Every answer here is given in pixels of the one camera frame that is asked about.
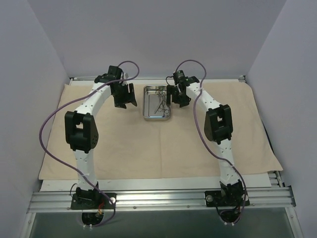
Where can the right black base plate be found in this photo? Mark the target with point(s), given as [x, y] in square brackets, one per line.
[214, 198]

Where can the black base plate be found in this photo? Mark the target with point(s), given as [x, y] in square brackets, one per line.
[92, 201]
[214, 198]

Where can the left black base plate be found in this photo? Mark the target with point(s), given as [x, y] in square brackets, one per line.
[92, 201]

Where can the back aluminium rail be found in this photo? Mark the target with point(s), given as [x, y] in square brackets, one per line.
[91, 78]

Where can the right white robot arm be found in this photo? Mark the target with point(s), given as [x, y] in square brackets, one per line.
[218, 126]

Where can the metal instrument tray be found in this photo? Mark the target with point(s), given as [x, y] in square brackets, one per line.
[154, 103]

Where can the steel surgical forceps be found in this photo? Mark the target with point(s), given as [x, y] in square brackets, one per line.
[161, 104]

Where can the front aluminium rail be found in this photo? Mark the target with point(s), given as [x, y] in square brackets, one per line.
[162, 200]

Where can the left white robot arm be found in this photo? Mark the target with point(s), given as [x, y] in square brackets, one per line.
[81, 131]

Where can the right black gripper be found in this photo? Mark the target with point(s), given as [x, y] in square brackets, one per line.
[178, 93]

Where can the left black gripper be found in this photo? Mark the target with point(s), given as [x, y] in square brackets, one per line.
[123, 92]

